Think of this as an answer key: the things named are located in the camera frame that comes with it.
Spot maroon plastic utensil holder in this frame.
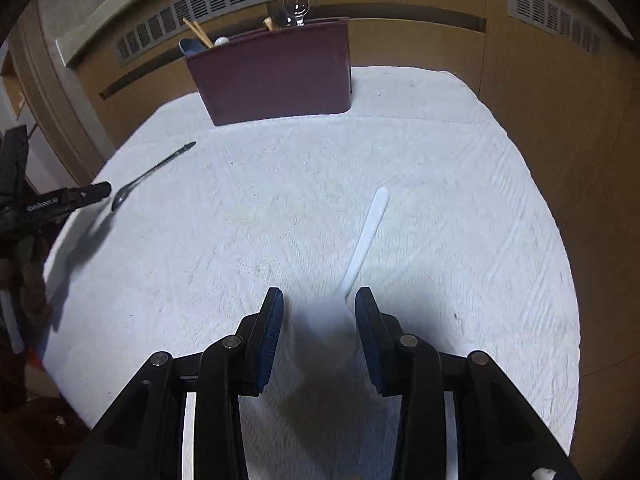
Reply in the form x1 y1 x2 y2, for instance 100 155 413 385
186 18 352 126

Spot shiny metal spoon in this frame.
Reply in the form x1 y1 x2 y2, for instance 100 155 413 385
282 0 310 26

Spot dark brown spoon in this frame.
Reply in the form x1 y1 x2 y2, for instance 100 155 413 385
266 1 292 29

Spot blue plastic spoon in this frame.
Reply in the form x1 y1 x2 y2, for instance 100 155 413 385
178 38 207 58

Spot wooden chopstick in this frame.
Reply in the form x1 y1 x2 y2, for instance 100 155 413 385
182 18 214 49
192 21 214 49

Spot dark metal smiley spoon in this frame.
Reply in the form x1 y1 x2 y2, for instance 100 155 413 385
111 141 196 212

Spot wooden spoon handle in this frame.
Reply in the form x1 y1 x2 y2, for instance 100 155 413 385
262 18 276 32

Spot white textured towel mat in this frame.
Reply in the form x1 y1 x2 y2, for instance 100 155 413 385
42 67 579 479

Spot white plastic spoon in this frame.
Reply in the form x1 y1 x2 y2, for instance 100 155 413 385
292 186 390 363

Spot small grey vent grille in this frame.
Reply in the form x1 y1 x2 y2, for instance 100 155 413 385
506 0 603 55

